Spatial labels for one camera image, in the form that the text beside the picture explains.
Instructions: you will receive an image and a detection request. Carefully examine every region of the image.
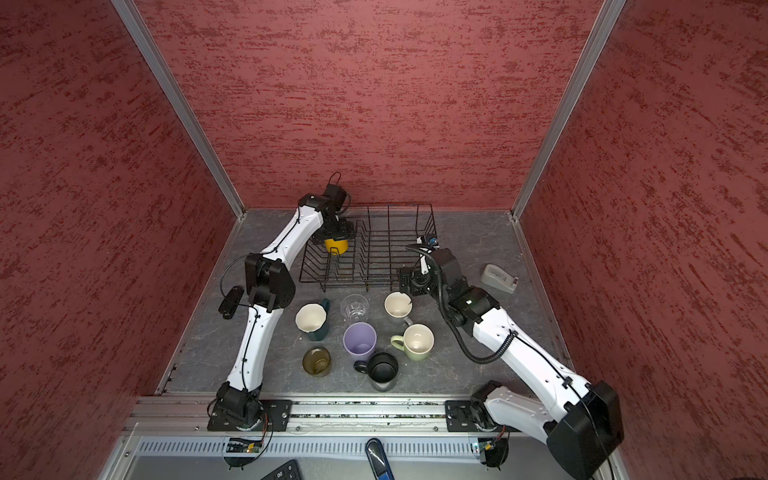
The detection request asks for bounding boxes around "yellow mug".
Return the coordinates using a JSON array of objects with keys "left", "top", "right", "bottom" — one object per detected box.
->
[{"left": 324, "top": 239, "right": 349, "bottom": 256}]

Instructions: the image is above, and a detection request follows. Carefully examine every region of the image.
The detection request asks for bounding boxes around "white grey mug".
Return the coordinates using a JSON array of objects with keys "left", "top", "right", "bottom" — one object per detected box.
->
[{"left": 384, "top": 292, "right": 413, "bottom": 326}]

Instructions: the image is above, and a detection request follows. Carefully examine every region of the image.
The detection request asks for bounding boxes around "clear glass cup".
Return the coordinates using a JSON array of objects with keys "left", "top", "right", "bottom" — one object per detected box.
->
[{"left": 340, "top": 294, "right": 369, "bottom": 323}]

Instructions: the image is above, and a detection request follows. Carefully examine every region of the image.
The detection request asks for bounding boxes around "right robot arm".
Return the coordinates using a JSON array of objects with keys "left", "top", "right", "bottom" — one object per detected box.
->
[{"left": 399, "top": 244, "right": 624, "bottom": 479}]

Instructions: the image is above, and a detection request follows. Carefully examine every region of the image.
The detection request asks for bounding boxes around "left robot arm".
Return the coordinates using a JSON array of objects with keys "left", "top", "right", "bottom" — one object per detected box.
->
[{"left": 207, "top": 182, "right": 355, "bottom": 431}]

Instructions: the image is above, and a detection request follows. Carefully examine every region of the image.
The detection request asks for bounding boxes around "light green mug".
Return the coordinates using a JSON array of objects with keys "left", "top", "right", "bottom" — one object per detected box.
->
[{"left": 390, "top": 324, "right": 435, "bottom": 361}]

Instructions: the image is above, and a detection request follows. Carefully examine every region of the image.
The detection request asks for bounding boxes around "purple cup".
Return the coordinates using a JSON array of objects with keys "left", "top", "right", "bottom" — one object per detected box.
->
[{"left": 342, "top": 322, "right": 377, "bottom": 361}]

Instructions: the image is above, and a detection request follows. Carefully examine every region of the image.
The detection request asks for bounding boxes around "dark green mug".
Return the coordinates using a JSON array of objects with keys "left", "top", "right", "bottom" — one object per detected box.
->
[{"left": 295, "top": 299, "right": 330, "bottom": 342}]

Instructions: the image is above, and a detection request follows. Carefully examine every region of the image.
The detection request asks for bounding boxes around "black mug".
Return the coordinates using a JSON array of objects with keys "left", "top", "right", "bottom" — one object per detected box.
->
[{"left": 353, "top": 352, "right": 399, "bottom": 392}]

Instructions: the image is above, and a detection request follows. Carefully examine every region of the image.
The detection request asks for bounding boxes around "olive glass cup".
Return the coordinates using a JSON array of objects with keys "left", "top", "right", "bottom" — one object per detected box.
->
[{"left": 302, "top": 347, "right": 332, "bottom": 377}]

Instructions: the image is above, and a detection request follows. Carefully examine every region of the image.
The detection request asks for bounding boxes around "black blue handheld device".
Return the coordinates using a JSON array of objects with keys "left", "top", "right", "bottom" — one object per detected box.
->
[{"left": 365, "top": 438, "right": 394, "bottom": 480}]

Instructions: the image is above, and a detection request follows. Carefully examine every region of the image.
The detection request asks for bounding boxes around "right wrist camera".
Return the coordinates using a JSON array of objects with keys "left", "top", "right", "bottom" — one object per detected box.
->
[{"left": 405, "top": 235, "right": 439, "bottom": 275}]

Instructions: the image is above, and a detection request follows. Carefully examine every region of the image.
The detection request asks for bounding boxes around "black wire dish rack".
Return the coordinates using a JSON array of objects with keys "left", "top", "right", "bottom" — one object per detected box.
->
[{"left": 298, "top": 204, "right": 438, "bottom": 290}]

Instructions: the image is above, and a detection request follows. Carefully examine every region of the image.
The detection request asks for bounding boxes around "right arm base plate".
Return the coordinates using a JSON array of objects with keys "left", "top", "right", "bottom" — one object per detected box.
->
[{"left": 444, "top": 399, "right": 519, "bottom": 433}]

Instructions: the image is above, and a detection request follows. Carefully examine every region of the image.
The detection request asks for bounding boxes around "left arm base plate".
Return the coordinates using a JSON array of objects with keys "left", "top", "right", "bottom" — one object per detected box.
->
[{"left": 207, "top": 399, "right": 293, "bottom": 434}]

